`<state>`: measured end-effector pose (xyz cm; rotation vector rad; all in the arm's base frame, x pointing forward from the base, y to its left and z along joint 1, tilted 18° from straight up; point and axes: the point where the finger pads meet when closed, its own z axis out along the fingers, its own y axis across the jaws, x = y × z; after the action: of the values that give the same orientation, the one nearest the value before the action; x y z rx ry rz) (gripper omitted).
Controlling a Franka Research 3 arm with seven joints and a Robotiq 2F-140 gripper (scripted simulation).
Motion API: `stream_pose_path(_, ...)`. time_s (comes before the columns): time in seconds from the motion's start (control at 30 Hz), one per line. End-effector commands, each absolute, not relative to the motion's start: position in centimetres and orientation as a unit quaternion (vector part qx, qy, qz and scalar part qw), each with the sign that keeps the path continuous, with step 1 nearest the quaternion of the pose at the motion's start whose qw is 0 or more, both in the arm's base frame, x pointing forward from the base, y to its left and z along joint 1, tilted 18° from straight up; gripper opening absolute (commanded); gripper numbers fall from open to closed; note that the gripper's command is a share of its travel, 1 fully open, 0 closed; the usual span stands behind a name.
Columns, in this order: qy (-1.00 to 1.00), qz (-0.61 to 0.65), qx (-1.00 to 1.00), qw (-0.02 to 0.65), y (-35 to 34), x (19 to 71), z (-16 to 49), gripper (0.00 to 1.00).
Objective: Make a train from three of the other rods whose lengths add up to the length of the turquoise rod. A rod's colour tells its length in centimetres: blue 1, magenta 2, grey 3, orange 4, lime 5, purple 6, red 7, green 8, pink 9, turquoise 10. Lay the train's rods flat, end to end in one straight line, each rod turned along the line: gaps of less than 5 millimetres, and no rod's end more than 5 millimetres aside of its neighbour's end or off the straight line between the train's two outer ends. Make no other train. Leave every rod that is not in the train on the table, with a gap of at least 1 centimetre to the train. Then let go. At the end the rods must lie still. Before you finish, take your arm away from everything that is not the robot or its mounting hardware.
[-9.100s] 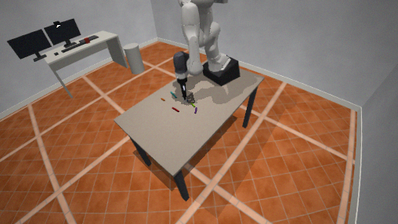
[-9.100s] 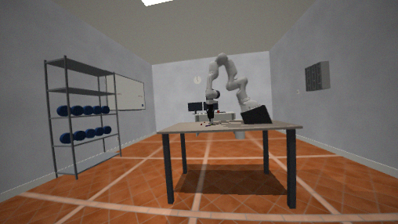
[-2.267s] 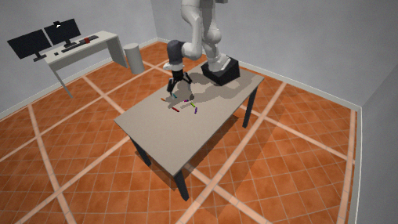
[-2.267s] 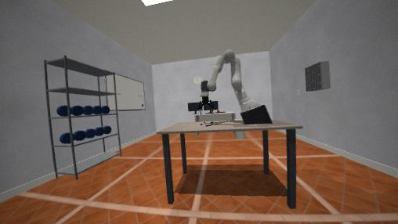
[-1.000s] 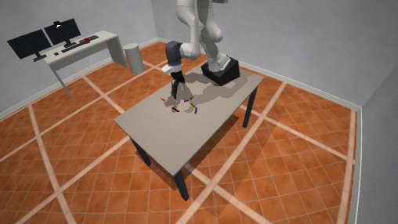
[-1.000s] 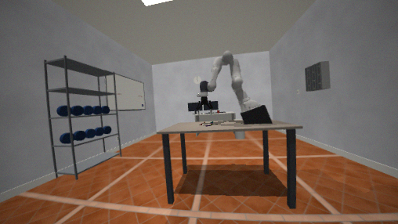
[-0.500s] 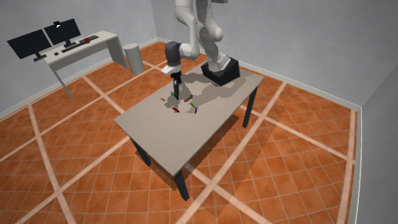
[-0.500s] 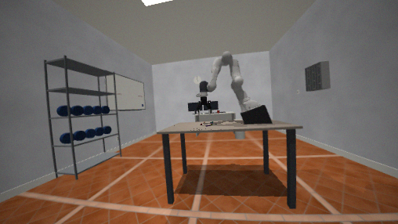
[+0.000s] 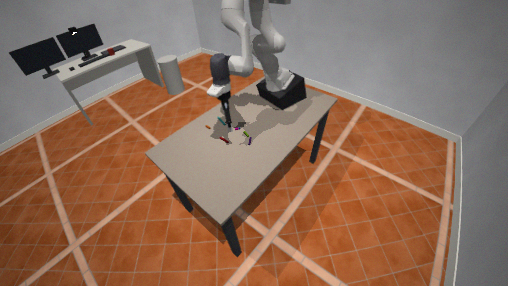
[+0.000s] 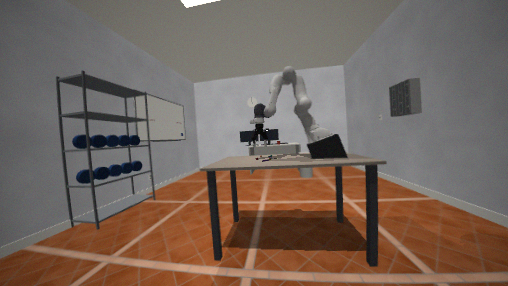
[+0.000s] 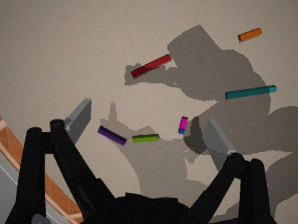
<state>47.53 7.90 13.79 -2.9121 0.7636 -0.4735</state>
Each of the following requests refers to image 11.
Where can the orange rod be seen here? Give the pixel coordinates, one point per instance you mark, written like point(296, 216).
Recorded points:
point(249, 34)

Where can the red rod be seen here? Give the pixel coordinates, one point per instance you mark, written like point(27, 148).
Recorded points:
point(151, 65)

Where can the small magenta block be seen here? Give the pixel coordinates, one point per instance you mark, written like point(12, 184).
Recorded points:
point(183, 122)

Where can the lime green rod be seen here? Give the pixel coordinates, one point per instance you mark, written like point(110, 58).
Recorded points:
point(145, 138)

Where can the purple rod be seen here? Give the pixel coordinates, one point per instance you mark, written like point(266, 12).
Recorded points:
point(111, 135)

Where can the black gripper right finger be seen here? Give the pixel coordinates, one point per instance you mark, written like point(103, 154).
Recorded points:
point(254, 205)

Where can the turquoise rod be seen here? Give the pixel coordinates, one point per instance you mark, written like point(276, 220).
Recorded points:
point(250, 92)

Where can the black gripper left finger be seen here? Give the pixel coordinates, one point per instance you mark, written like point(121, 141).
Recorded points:
point(86, 189)

